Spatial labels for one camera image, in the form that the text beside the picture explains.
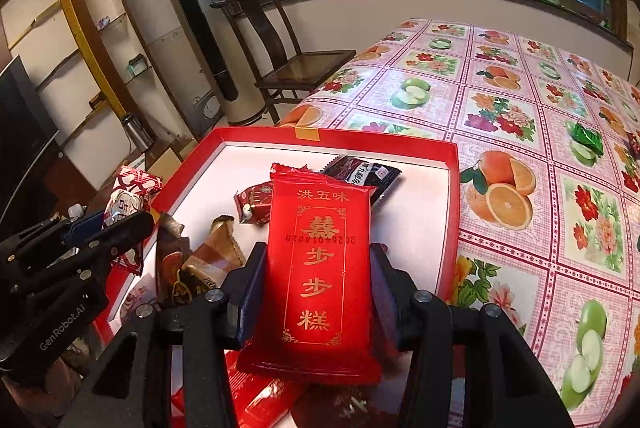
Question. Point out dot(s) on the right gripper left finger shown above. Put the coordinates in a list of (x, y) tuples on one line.
[(130, 384)]

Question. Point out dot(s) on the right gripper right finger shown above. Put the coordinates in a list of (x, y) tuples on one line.
[(504, 383)]

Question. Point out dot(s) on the pink Lotso bear snack packet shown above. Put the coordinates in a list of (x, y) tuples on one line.
[(143, 293)]

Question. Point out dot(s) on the brown sesame paste snack bag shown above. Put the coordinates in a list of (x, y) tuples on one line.
[(182, 274)]

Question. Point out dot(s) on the long red snack packet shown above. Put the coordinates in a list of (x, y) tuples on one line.
[(315, 321)]

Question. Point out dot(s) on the wooden tv cabinet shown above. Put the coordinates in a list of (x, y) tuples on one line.
[(64, 181)]

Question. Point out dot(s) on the red white patterned gift bag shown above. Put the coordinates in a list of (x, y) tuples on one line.
[(132, 191)]

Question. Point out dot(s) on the black television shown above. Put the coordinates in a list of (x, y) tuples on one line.
[(27, 150)]

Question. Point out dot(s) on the red snack box tray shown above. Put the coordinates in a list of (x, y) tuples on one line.
[(304, 306)]

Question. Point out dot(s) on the dark red candy packet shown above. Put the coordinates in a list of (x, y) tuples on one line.
[(254, 203)]

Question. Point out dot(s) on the silver tower air conditioner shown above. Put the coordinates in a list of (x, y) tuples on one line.
[(221, 60)]

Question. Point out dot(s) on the black snack packet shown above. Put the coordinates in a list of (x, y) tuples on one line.
[(356, 171)]

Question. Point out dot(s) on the floral fruit pattern tablecloth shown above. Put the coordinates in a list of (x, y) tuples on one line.
[(549, 231)]

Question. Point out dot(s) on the green candy packet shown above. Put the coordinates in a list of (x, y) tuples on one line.
[(586, 137)]

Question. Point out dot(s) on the dark wooden chair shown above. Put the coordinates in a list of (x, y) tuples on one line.
[(301, 72)]

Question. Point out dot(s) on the white wall shelf unit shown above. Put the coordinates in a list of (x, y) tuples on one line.
[(68, 48)]

